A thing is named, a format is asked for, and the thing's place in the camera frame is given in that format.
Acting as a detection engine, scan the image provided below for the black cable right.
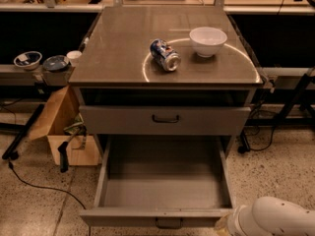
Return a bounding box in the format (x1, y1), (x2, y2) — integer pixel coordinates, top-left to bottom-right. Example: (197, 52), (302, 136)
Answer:
(237, 98), (278, 154)

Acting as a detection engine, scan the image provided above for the black pole on floor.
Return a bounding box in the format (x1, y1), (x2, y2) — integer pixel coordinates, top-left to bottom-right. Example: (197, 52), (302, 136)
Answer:
(0, 104), (44, 160)

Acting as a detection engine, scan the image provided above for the grey top drawer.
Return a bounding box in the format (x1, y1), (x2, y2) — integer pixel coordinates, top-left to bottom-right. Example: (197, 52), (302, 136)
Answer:
(80, 106), (250, 136)

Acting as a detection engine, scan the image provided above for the grey drawer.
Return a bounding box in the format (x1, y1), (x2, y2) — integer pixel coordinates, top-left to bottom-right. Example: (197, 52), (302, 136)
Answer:
(80, 106), (250, 136)
(81, 136), (234, 229)

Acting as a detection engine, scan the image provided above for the black floor cable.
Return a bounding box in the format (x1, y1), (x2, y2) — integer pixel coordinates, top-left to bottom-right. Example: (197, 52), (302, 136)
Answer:
(7, 160), (91, 228)

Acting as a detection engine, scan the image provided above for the grey drawer cabinet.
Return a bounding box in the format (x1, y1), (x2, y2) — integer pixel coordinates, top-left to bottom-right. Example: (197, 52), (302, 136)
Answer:
(70, 6), (262, 149)

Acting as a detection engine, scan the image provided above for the black handled tool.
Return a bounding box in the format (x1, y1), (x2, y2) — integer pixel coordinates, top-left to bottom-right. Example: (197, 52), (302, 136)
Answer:
(58, 129), (80, 173)

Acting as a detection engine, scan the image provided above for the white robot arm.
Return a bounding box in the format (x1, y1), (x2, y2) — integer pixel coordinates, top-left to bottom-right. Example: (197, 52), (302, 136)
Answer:
(214, 197), (315, 236)

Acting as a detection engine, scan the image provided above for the white bowl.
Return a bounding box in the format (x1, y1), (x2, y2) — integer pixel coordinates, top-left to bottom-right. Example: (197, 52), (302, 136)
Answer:
(189, 27), (227, 58)

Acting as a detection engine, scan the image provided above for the cardboard box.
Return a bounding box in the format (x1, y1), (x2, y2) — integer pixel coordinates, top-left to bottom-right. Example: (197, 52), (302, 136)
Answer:
(29, 87), (100, 166)

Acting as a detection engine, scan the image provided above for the small white cup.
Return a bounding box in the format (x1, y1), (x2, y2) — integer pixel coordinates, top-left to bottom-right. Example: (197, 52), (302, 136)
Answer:
(67, 50), (82, 67)

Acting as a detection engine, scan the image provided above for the black metal stand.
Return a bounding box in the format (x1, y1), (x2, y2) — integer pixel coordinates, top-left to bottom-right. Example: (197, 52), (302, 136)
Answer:
(246, 68), (315, 127)

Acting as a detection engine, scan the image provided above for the blue soda can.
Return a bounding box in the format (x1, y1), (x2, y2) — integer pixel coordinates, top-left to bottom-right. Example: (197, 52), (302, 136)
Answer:
(150, 38), (181, 72)

